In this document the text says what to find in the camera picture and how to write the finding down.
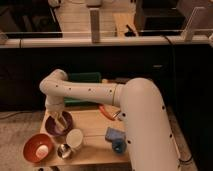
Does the peeled yellow banana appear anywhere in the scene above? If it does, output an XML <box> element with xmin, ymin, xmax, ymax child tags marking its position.
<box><xmin>54</xmin><ymin>113</ymin><xmax>67</xmax><ymax>132</ymax></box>

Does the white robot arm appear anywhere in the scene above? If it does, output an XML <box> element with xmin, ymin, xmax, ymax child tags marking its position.
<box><xmin>39</xmin><ymin>69</ymin><xmax>181</xmax><ymax>171</ymax></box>

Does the purple bowl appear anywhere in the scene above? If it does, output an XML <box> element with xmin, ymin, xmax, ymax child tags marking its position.
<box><xmin>45</xmin><ymin>111</ymin><xmax>73</xmax><ymax>137</ymax></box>

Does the orange bowl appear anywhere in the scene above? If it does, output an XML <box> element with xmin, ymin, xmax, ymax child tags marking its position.
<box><xmin>23</xmin><ymin>133</ymin><xmax>54</xmax><ymax>163</ymax></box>

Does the white cup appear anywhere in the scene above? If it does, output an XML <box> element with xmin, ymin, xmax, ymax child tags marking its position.
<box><xmin>66</xmin><ymin>129</ymin><xmax>84</xmax><ymax>150</ymax></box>

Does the small steel cup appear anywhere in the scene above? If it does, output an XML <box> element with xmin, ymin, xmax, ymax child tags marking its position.
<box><xmin>57</xmin><ymin>144</ymin><xmax>72</xmax><ymax>159</ymax></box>

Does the white egg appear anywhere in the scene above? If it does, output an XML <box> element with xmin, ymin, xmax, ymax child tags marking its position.
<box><xmin>36</xmin><ymin>145</ymin><xmax>48</xmax><ymax>158</ymax></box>

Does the green plastic tray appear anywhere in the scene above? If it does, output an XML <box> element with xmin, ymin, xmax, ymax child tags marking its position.
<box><xmin>64</xmin><ymin>72</ymin><xmax>101</xmax><ymax>107</ymax></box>

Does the wooden table board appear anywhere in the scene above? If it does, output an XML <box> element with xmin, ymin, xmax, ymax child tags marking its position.
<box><xmin>36</xmin><ymin>106</ymin><xmax>130</xmax><ymax>167</ymax></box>

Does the orange round fruit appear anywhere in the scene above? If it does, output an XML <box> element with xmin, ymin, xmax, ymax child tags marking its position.
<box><xmin>101</xmin><ymin>79</ymin><xmax>109</xmax><ymax>84</ymax></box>

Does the blue plastic toy mug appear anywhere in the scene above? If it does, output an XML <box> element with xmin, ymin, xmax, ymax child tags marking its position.
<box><xmin>105</xmin><ymin>127</ymin><xmax>127</xmax><ymax>154</ymax></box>

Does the dark grey sponge block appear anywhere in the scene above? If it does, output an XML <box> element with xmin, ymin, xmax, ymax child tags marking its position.
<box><xmin>115</xmin><ymin>77</ymin><xmax>131</xmax><ymax>84</ymax></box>

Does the black handheld device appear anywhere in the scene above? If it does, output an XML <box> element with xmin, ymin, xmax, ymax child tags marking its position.
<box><xmin>124</xmin><ymin>25</ymin><xmax>135</xmax><ymax>37</ymax></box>

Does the black box on desk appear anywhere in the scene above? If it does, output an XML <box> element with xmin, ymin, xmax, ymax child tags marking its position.
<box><xmin>134</xmin><ymin>0</ymin><xmax>185</xmax><ymax>36</ymax></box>

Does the white horizontal rail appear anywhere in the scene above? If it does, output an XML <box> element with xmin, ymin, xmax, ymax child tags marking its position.
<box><xmin>0</xmin><ymin>35</ymin><xmax>213</xmax><ymax>49</ymax></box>

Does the grey upright post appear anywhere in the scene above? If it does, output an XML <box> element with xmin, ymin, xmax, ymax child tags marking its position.
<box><xmin>90</xmin><ymin>8</ymin><xmax>100</xmax><ymax>43</ymax></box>

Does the white angled bracket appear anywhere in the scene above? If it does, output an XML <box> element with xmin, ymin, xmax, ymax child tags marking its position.
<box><xmin>181</xmin><ymin>6</ymin><xmax>206</xmax><ymax>41</ymax></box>

